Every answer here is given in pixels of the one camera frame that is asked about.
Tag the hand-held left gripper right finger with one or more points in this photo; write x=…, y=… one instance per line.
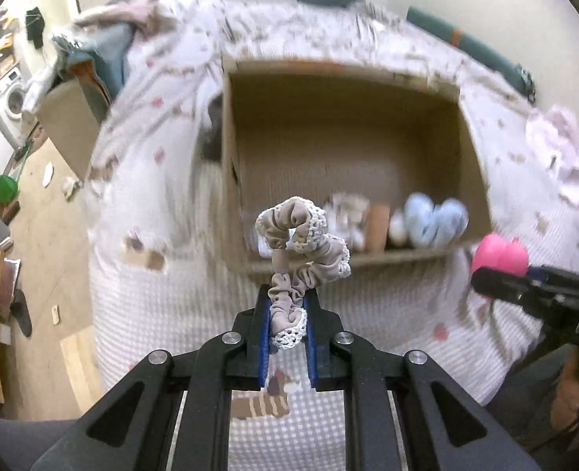
x=314, y=353

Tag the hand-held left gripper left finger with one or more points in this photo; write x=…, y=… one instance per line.
x=265, y=348

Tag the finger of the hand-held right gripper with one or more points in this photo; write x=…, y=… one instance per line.
x=495, y=284
x=547, y=271

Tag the blue fluffy scrunchie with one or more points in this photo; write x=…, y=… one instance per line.
x=434, y=221

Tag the beige lace-trimmed scrunchie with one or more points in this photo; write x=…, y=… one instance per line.
x=289, y=255

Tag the white fluffy ball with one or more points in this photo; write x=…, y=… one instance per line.
x=397, y=229

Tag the grey white scrunchie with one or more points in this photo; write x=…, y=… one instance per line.
x=348, y=216

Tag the brown cardboard box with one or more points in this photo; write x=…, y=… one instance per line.
x=329, y=157

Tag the person's right hand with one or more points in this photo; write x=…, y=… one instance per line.
x=570, y=387

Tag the person's dark trousers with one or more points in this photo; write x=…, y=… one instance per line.
x=525, y=412

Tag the crumpled pink cloth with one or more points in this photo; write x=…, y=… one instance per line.
x=562, y=157

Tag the teal rolled mat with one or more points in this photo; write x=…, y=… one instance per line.
x=476, y=49

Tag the white paper scrap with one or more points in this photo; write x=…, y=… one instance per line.
x=48, y=174

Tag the brown bedside box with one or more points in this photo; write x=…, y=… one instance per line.
x=71, y=127

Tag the green plastic container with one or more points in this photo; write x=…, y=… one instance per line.
x=2, y=190

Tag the blue grey cloth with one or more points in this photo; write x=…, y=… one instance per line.
x=105, y=56

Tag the white washing machine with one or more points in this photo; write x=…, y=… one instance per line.
x=10, y=103

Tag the pink grey clothing pile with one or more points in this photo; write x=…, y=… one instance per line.
x=137, y=7

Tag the black hanging garment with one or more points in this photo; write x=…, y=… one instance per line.
x=35, y=27

